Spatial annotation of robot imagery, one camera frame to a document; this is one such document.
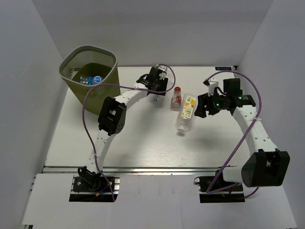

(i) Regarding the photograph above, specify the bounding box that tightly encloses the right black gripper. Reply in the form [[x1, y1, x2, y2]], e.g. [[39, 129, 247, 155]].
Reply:
[[194, 89, 229, 118]]

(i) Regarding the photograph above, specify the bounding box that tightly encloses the clear bottle blue-white cap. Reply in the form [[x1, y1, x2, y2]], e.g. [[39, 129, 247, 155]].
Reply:
[[149, 94, 163, 104]]

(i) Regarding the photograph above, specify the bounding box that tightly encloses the orange label white cap bottle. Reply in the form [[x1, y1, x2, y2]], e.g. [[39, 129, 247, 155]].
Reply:
[[176, 93, 197, 134]]

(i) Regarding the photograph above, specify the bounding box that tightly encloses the red cap red label bottle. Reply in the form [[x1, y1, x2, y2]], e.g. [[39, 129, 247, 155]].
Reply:
[[170, 87, 182, 111]]

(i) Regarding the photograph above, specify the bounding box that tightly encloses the blue label blue cap bottle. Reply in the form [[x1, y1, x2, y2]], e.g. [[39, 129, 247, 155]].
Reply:
[[79, 75, 103, 85]]

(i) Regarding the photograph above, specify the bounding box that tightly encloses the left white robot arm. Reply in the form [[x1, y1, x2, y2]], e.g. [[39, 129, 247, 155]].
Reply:
[[78, 64, 169, 190]]

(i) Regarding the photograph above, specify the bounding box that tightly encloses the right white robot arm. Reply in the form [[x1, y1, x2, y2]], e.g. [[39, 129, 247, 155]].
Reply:
[[194, 78, 290, 191]]

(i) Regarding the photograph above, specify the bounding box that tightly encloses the green mesh waste bin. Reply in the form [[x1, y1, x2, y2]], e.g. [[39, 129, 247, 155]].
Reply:
[[59, 45, 121, 115]]

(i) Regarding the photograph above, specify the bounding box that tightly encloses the blue corner label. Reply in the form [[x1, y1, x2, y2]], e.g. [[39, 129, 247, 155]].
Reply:
[[215, 66, 232, 71]]

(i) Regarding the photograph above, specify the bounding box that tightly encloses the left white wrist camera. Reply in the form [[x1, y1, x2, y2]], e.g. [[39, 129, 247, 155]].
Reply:
[[156, 64, 168, 78]]

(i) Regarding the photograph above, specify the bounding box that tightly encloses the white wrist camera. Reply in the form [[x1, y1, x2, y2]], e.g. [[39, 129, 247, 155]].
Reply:
[[203, 78, 219, 96], [156, 64, 168, 78]]

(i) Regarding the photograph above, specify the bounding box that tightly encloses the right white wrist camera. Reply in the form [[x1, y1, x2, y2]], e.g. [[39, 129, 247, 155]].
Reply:
[[203, 78, 219, 96]]

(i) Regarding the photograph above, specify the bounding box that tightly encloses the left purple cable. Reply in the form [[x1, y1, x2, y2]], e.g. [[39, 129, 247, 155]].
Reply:
[[82, 63, 176, 201]]

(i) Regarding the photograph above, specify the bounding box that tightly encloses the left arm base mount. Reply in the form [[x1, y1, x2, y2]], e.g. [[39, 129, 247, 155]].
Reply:
[[69, 177, 120, 203]]

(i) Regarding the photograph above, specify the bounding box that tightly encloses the aluminium table edge rail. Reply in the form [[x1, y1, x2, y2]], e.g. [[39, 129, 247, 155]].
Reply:
[[41, 166, 220, 175]]

